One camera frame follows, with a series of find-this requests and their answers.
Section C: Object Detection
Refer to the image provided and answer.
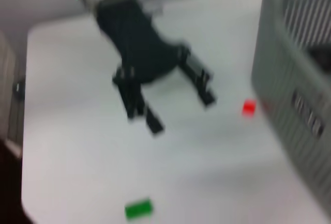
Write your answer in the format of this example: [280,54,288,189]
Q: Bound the small red building block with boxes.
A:
[242,99,257,118]

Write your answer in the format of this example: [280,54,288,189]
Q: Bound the grey perforated storage bin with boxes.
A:
[250,0,331,209]

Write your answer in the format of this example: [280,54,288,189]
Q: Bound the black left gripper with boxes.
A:
[94,0,217,136]

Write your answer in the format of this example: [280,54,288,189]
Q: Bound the green building block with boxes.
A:
[124,198,154,220]

